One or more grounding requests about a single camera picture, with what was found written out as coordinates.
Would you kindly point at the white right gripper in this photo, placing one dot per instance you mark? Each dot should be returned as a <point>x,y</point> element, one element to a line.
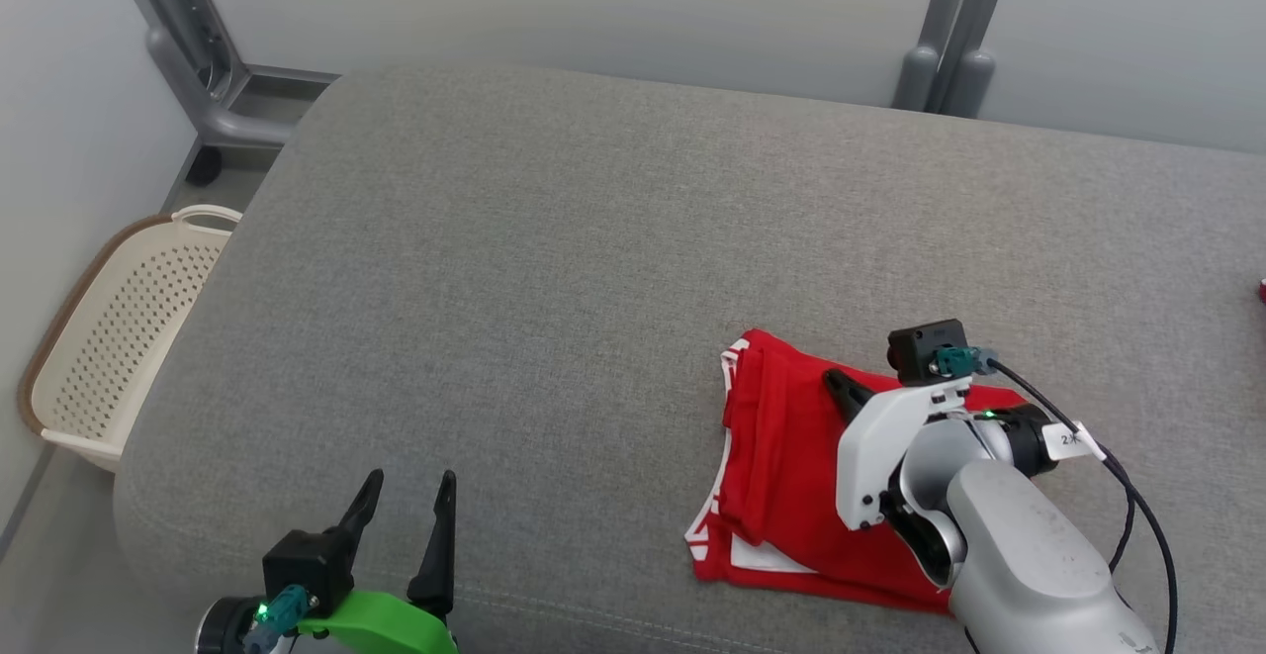
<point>870,446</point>

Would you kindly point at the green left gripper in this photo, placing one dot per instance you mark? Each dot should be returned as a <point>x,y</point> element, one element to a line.
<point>396,629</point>

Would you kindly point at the red white jersey shirt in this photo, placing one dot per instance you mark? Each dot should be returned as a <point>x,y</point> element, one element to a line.
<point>781,456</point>

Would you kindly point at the cream perforated laundry basket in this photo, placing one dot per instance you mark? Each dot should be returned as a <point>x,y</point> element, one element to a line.
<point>119,337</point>

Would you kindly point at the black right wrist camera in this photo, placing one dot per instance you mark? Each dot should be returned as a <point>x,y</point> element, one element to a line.
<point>920,347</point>

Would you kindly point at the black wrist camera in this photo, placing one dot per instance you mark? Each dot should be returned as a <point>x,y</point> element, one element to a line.
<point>920,347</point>
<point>302,565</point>

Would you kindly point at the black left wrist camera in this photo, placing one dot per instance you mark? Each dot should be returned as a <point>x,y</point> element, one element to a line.
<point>302,565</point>

